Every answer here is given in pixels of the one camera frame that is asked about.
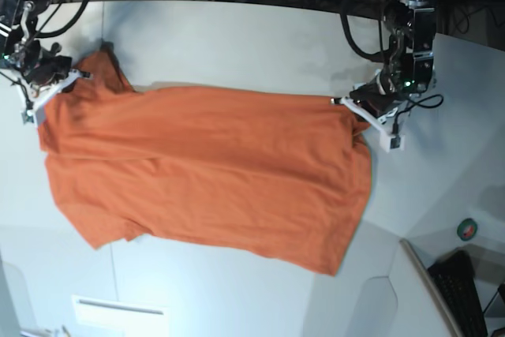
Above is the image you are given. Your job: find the black keyboard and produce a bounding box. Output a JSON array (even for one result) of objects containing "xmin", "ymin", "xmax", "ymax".
[{"xmin": 428, "ymin": 250, "xmax": 488, "ymax": 337}]

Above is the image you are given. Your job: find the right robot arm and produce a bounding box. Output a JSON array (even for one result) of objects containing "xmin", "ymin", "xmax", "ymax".
[{"xmin": 1, "ymin": 0, "xmax": 92, "ymax": 126}]

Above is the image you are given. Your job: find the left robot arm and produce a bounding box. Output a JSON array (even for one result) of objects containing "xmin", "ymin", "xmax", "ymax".
[{"xmin": 332, "ymin": 0, "xmax": 438, "ymax": 152}]

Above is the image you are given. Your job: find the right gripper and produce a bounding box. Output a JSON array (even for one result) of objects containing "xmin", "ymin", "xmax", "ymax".
[{"xmin": 1, "ymin": 0, "xmax": 93, "ymax": 126}]

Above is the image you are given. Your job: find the orange t-shirt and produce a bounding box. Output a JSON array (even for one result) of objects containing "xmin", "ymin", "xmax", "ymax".
[{"xmin": 38, "ymin": 51, "xmax": 372, "ymax": 275}]

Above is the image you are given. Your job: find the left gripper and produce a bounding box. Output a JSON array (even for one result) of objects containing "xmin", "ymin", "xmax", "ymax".
[{"xmin": 331, "ymin": 0, "xmax": 436, "ymax": 152}]

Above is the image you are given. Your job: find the green tape roll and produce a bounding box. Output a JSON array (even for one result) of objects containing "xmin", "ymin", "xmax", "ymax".
[{"xmin": 457, "ymin": 218, "xmax": 478, "ymax": 242}]

